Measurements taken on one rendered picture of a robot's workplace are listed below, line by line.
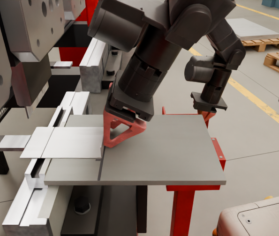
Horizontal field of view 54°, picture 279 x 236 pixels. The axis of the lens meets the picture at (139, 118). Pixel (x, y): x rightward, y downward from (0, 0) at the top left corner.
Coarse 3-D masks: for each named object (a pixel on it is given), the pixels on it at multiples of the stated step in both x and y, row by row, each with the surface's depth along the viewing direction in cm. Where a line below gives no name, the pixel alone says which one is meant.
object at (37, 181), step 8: (56, 112) 55; (64, 112) 57; (72, 112) 57; (56, 120) 53; (64, 120) 52; (32, 160) 43; (40, 160) 44; (32, 168) 41; (40, 168) 42; (32, 176) 41; (40, 176) 40; (32, 184) 41; (40, 184) 41
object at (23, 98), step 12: (48, 60) 44; (12, 72) 34; (24, 72) 34; (36, 72) 38; (48, 72) 44; (12, 84) 35; (24, 84) 35; (36, 84) 38; (24, 96) 36; (36, 96) 38
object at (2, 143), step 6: (0, 138) 47; (6, 138) 47; (12, 138) 47; (18, 138) 47; (24, 138) 47; (0, 144) 45; (6, 144) 45; (12, 144) 45; (18, 144) 45; (24, 144) 45; (0, 150) 45; (6, 150) 45; (12, 150) 45; (18, 150) 45
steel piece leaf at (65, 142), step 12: (60, 132) 49; (72, 132) 49; (84, 132) 49; (96, 132) 49; (48, 144) 46; (60, 144) 46; (72, 144) 46; (84, 144) 46; (96, 144) 46; (48, 156) 43; (60, 156) 43; (72, 156) 43; (84, 156) 43; (96, 156) 43
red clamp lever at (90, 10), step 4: (88, 0) 48; (92, 0) 48; (96, 0) 48; (88, 4) 48; (92, 4) 48; (96, 4) 49; (88, 8) 49; (92, 8) 49; (88, 12) 49; (92, 12) 49; (88, 16) 50; (88, 20) 50; (88, 24) 51
